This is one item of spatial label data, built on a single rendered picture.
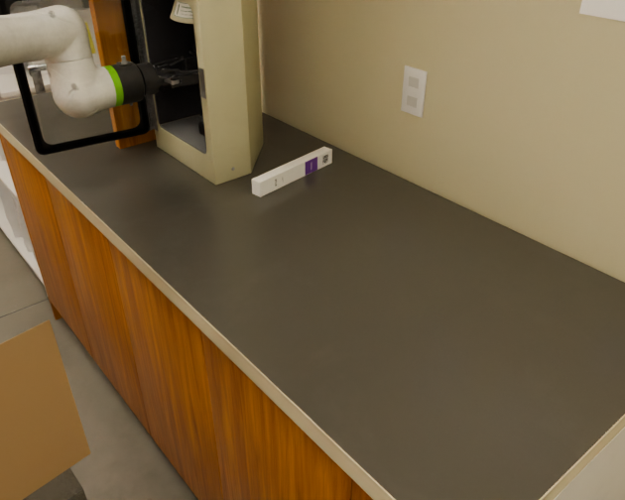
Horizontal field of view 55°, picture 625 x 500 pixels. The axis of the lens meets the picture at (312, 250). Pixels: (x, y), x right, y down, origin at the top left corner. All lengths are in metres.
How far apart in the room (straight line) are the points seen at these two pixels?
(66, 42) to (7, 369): 0.82
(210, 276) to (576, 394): 0.69
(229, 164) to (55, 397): 0.88
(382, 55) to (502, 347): 0.83
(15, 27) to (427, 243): 0.93
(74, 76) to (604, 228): 1.15
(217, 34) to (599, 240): 0.94
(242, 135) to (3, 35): 0.58
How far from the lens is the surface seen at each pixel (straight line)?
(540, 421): 0.99
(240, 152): 1.57
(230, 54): 1.49
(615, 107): 1.27
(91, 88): 1.45
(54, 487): 0.93
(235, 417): 1.29
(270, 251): 1.28
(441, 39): 1.47
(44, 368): 0.81
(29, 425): 0.85
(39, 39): 1.38
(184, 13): 1.54
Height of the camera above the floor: 1.64
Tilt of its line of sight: 33 degrees down
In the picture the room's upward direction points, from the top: straight up
